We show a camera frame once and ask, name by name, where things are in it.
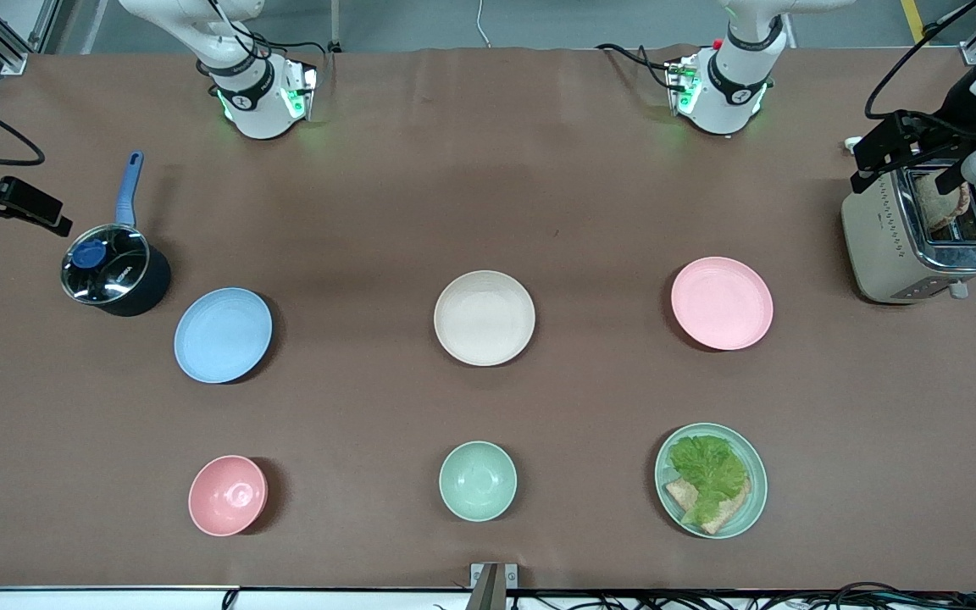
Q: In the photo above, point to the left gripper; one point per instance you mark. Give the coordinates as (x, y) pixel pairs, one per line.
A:
(956, 110)

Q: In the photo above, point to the pink plate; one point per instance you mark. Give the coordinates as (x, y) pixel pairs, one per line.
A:
(722, 303)

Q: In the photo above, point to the blue plate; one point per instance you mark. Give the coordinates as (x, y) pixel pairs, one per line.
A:
(223, 335)

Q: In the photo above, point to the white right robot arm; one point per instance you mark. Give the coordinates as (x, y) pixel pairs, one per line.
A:
(255, 106)

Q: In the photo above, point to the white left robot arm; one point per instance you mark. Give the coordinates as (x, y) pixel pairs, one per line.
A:
(729, 93)

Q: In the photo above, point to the brown toast slice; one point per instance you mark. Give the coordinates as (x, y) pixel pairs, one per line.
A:
(933, 207)

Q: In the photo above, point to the glass lid with blue knob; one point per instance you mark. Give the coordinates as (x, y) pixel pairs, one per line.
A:
(107, 264)

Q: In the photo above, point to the beige chrome toaster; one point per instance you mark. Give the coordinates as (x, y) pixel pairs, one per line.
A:
(886, 254)

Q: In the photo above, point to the green lettuce leaf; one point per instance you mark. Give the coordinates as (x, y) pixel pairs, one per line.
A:
(708, 470)

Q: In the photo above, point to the pink bowl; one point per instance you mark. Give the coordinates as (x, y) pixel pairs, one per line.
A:
(227, 496)

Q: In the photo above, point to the thin grey pole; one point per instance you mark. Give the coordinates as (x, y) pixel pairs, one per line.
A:
(335, 25)

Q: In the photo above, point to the green plate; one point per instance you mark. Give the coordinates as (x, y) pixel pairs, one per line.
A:
(755, 500)

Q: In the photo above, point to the brown bread slice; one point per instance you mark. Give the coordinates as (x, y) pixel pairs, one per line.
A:
(729, 512)

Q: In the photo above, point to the beige plate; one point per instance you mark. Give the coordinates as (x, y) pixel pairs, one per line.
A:
(485, 318)

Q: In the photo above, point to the green bowl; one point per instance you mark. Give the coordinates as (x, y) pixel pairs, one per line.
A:
(478, 480)

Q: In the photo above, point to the grey metal table bracket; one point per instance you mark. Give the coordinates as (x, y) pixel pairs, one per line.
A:
(492, 585)

